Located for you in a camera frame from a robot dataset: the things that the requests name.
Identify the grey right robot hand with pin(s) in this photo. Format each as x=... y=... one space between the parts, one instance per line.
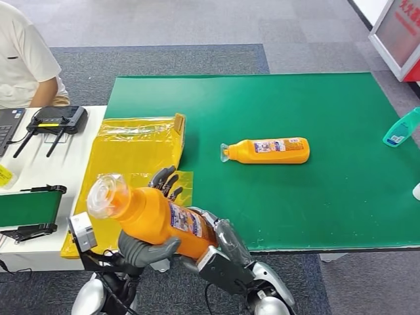
x=229 y=241

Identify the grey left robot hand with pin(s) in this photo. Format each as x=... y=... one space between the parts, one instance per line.
x=141 y=254

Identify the orange bottle with clear cap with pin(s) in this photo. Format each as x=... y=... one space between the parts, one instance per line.
x=272 y=152
x=154 y=217

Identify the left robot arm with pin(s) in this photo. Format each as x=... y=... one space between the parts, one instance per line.
x=87 y=300

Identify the person's forearm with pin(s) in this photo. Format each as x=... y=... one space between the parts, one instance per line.
x=44 y=93

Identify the teal plastic bottle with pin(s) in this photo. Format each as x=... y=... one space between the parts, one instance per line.
x=400 y=130

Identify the yellow plastic bag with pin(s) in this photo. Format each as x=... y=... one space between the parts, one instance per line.
x=131 y=148

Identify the small green conveyor belt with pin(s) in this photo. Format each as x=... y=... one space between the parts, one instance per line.
x=29 y=208

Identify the white side table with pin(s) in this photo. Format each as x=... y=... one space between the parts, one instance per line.
x=39 y=174

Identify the green table mat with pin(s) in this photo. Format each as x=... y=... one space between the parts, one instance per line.
x=295 y=108

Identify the black remote controller with antennas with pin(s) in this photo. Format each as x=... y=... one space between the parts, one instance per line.
x=57 y=118

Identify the yellow label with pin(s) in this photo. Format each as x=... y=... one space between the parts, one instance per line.
x=4 y=176

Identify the black laptop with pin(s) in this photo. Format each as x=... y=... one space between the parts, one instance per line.
x=6 y=128

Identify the person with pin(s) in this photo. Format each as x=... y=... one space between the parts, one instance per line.
x=19 y=56

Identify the red and white sign board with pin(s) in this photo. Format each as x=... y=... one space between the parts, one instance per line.
x=397 y=34

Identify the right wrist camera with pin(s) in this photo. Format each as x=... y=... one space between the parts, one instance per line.
x=223 y=274

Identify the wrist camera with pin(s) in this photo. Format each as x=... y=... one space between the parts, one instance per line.
x=82 y=232
x=223 y=274

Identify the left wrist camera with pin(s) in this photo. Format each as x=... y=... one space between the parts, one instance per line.
x=82 y=232

